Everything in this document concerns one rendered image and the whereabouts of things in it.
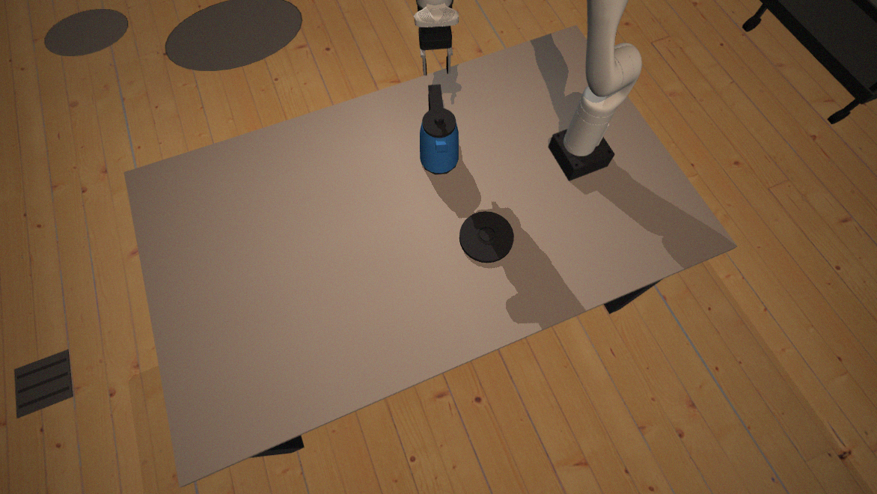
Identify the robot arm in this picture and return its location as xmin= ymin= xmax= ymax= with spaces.
xmin=563 ymin=0 xmax=642 ymax=156

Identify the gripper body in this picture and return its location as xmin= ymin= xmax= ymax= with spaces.
xmin=415 ymin=0 xmax=459 ymax=50

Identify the black round disc with center stud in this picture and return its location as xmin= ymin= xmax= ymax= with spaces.
xmin=459 ymin=211 xmax=514 ymax=263

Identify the blue electric kettle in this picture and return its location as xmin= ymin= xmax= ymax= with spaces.
xmin=420 ymin=85 xmax=459 ymax=174

